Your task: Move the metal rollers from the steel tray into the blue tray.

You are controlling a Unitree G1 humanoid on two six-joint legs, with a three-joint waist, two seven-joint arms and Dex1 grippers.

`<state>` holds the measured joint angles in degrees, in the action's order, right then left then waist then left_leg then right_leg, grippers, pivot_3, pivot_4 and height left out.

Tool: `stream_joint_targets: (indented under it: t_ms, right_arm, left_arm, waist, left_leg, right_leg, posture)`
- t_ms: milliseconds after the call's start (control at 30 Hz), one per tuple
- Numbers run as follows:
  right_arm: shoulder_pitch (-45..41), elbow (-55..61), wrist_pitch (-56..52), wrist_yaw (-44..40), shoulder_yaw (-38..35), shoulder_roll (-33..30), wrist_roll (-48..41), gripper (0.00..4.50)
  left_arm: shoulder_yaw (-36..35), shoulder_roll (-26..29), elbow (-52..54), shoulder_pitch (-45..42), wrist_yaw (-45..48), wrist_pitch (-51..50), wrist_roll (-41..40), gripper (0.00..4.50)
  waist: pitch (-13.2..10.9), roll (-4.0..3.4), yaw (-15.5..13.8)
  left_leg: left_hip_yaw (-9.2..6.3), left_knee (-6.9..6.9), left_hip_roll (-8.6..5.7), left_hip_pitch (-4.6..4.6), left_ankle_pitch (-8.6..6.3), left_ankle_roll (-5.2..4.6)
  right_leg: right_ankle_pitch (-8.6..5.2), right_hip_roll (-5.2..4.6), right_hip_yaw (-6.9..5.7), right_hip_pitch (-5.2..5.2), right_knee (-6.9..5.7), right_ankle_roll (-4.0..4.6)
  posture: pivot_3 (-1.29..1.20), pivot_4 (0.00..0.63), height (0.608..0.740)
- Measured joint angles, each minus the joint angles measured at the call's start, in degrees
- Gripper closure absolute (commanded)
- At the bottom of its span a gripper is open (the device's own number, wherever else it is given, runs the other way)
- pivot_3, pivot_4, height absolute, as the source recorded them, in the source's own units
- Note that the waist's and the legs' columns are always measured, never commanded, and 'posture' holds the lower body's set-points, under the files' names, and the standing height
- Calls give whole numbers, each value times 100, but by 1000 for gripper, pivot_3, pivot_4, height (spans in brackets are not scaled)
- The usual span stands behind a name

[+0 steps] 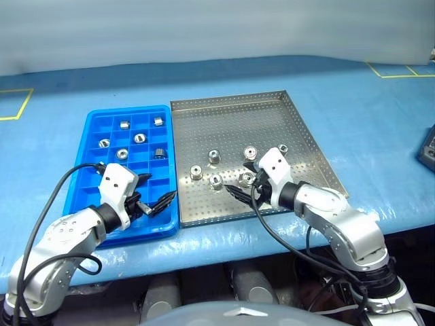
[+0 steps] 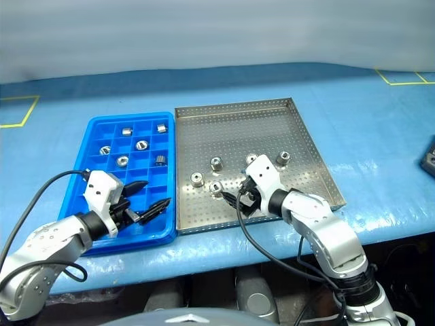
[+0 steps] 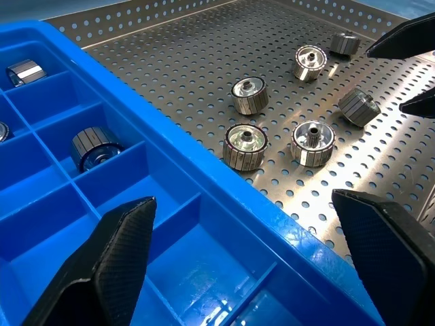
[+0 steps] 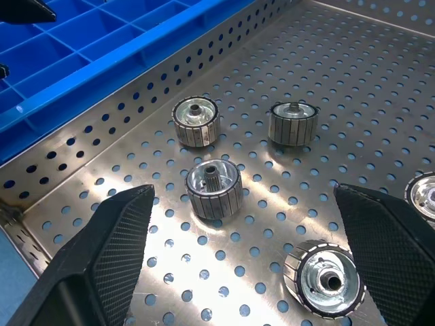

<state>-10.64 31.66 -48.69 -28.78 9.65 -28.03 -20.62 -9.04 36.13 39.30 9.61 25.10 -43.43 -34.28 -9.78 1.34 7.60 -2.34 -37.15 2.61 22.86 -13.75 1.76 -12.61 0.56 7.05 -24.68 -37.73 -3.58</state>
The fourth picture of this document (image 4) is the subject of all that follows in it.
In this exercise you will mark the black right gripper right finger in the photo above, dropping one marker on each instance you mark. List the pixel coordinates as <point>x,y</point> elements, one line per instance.
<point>391,258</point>

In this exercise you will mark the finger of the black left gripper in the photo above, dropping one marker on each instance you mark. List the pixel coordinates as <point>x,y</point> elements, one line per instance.
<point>3,71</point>
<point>23,12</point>

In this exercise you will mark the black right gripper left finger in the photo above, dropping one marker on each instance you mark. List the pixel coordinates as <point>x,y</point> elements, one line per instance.
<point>102,268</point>

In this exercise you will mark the blue compartment tray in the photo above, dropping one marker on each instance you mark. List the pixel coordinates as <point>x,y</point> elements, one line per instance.
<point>51,47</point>

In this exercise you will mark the perforated stainless steel tray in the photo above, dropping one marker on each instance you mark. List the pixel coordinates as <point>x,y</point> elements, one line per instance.
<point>211,247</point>

